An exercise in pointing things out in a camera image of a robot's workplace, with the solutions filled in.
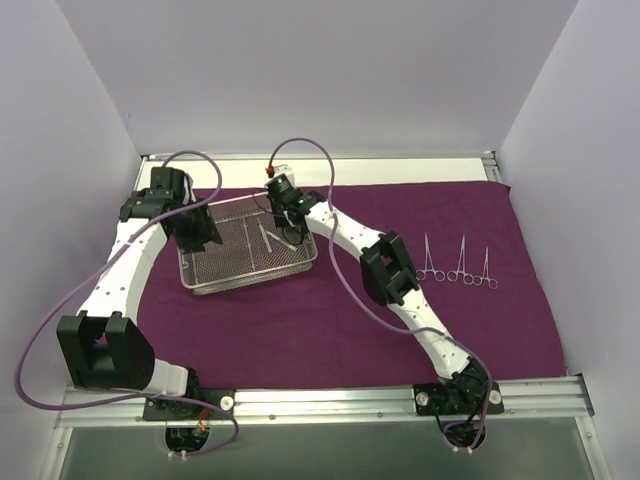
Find steel forceps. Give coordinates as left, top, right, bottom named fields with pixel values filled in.
left=446, top=235, right=474, bottom=286
left=416, top=233, right=446, bottom=282

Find purple cloth wrap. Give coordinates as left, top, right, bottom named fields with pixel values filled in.
left=137, top=181, right=566, bottom=389

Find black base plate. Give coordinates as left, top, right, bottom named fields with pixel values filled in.
left=412, top=383, right=486, bottom=417
left=142, top=388, right=236, bottom=422

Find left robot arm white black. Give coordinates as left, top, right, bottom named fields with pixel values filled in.
left=56, top=167, right=222, bottom=419

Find steel scalpel handle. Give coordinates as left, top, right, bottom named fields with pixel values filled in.
left=258, top=222, right=273, bottom=254

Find steel scissors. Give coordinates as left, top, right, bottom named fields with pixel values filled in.
left=473, top=247, right=499, bottom=290

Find metal mesh instrument tray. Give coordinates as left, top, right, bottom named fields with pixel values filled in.
left=179, top=192, right=318, bottom=295

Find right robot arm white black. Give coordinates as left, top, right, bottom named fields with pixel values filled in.
left=266, top=168, right=492, bottom=413

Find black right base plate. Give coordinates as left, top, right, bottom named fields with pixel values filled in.
left=412, top=383, right=486, bottom=417

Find aluminium front rail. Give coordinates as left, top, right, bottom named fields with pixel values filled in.
left=55, top=377, right=594, bottom=428

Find steel tweezers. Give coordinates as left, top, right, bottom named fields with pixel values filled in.
left=266, top=231, right=298, bottom=252

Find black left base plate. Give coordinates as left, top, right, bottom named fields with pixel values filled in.
left=142, top=388, right=236, bottom=422

